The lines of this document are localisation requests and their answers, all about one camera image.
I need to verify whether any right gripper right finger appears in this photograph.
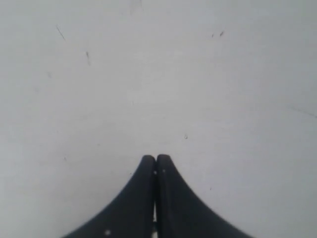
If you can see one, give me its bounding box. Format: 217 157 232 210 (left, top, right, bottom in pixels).
156 154 250 238

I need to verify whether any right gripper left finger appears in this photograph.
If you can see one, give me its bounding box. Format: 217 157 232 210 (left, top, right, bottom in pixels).
66 155 156 238

